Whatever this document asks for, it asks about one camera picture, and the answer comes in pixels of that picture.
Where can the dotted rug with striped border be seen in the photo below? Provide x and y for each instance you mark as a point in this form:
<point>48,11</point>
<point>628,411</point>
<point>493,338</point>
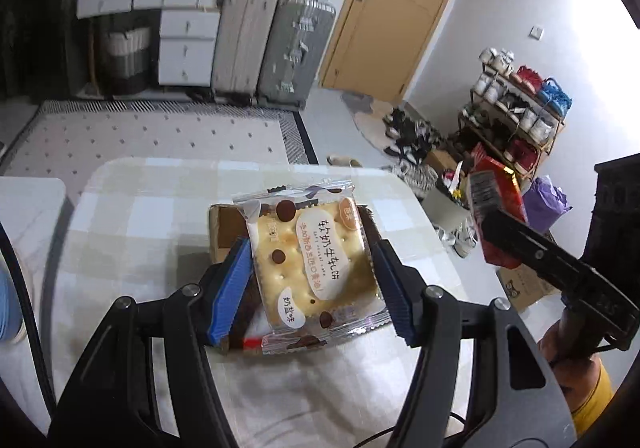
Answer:
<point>150,138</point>

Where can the pair of white sneakers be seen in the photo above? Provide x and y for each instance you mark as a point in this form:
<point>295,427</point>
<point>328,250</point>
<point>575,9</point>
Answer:
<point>462,238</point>

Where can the wooden door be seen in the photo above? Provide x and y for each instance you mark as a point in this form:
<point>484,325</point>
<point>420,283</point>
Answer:
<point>400,13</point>

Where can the person's right hand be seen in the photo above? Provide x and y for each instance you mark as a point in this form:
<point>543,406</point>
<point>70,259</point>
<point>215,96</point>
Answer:
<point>554,345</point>

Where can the grey white laundry basket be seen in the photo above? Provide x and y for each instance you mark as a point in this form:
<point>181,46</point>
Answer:
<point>122,58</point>

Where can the grey door mat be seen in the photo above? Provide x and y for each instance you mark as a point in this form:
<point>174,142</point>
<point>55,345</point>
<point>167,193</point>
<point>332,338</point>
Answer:
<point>360,105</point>

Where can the white desk with drawers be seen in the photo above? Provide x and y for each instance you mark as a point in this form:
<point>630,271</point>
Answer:
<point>185,23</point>

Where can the small printed cardboard box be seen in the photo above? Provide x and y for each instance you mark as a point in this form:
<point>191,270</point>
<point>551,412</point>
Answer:
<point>520,288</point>

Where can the grey trash bin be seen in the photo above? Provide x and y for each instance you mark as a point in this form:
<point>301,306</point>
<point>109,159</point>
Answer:
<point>442,208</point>

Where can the silver suitcase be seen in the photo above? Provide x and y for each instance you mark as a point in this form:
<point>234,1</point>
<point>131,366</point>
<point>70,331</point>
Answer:
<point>295,53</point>

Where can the brown cardboard box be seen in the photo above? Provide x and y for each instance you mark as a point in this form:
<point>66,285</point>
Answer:
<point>225,228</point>

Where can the group of assorted shoes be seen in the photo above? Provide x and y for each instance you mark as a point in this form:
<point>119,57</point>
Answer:
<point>520,120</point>

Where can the black cabinet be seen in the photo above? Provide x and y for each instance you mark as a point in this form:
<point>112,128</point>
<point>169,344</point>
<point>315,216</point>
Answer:
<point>617,213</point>

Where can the purple bag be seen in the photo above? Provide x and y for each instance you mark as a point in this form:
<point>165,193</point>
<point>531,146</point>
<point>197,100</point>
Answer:
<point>545,203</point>

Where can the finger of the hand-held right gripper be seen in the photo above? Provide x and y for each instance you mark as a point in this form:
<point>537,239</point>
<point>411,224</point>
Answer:
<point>535,250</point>

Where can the beige suitcase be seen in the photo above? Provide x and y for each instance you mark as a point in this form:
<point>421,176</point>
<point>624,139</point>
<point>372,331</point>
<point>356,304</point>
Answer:
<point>245,38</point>

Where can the blue bowl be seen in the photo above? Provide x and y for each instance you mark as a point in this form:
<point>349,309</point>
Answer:
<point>7,303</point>

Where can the cream cracker packet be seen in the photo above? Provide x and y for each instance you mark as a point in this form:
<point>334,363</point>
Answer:
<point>310,258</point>

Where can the white wall switch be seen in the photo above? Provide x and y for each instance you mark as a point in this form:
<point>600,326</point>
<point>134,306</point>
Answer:
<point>536,32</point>

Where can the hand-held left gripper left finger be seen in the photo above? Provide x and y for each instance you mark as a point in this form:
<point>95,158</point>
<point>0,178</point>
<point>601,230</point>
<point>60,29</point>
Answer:
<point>230,293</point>

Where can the red cookie packet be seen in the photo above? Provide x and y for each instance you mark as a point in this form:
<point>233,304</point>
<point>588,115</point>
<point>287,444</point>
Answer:
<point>500,193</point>

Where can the beige slipper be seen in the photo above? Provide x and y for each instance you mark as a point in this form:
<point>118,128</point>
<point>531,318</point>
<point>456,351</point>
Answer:
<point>342,161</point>

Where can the grey marble side table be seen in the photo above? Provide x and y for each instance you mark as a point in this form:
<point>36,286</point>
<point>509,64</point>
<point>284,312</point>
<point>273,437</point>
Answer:
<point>25,213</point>

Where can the pile of dark shoes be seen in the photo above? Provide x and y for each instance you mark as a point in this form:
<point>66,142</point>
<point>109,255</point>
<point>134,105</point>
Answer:
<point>410,133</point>

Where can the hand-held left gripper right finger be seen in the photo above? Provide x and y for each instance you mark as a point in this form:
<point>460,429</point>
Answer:
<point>397,298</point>

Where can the wooden shoe rack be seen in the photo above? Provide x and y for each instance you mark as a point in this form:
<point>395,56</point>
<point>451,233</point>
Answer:
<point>555,138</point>

